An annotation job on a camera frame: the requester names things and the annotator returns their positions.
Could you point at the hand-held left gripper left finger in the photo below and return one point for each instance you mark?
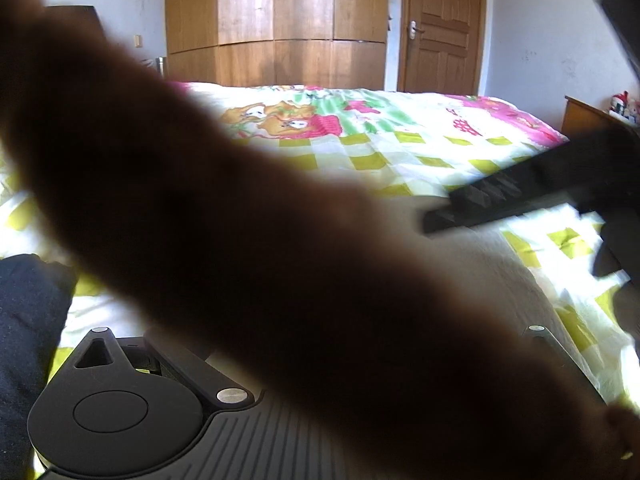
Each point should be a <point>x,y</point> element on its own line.
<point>185,367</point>

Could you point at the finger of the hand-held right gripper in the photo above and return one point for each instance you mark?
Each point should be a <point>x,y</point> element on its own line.
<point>500,195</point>
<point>625,240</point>

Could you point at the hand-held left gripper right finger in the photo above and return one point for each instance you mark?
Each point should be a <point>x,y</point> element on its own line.
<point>562,352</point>

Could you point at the white pants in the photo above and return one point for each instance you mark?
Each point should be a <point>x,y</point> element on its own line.
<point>500,270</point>

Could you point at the red white plush figure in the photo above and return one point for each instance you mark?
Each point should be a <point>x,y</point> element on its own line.
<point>622,106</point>

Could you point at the wooden desk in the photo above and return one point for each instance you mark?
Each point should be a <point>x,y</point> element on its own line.
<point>582,115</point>

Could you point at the checkered printed bedsheet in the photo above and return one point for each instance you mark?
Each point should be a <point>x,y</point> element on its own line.
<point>400,130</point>

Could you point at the brown fuzzy cloth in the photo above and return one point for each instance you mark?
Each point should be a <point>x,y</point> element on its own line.
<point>225,220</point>

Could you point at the person's black trousers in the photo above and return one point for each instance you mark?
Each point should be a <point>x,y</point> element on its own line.
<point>30,340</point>

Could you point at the wooden door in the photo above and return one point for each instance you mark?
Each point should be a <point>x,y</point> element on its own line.
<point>442,25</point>

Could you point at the wooden wardrobe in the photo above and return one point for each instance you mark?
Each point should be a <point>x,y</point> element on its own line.
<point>275,20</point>

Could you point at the wall switch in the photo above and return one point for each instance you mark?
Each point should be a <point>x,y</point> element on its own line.
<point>137,41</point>

